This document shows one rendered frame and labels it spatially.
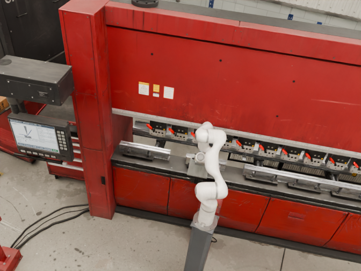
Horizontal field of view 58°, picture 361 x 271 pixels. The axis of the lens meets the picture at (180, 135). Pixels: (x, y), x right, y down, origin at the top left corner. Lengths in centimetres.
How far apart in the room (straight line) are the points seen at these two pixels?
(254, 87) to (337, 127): 75
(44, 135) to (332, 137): 227
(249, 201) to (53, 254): 203
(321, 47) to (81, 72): 172
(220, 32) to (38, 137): 154
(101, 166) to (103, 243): 90
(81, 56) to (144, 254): 209
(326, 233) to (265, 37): 213
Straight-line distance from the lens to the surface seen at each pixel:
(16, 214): 408
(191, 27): 238
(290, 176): 321
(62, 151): 264
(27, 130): 265
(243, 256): 371
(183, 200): 338
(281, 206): 333
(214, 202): 240
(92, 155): 310
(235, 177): 314
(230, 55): 245
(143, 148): 315
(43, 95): 239
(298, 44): 242
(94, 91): 263
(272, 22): 252
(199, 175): 291
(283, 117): 274
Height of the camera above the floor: 312
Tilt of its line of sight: 40 degrees down
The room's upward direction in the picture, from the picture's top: 7 degrees clockwise
